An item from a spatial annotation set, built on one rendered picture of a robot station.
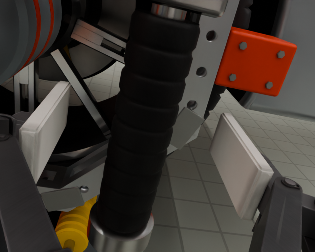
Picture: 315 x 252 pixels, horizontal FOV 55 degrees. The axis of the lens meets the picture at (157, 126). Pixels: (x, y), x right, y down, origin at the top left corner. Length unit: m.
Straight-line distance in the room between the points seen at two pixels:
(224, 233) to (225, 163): 1.31
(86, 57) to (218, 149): 0.48
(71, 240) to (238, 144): 0.41
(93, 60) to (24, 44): 0.37
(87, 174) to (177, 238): 0.95
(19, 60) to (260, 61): 0.27
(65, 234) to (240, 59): 0.37
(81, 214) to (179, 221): 0.93
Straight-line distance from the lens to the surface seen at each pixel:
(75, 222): 0.54
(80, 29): 0.48
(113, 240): 0.20
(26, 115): 0.16
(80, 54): 0.65
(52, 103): 0.16
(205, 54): 0.38
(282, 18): 0.58
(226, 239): 1.46
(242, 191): 0.16
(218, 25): 0.38
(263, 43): 0.40
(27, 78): 0.52
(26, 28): 0.29
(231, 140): 0.18
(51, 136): 0.16
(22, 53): 0.29
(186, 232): 1.41
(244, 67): 0.40
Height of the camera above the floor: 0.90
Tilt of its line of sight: 23 degrees down
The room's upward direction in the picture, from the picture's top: 14 degrees clockwise
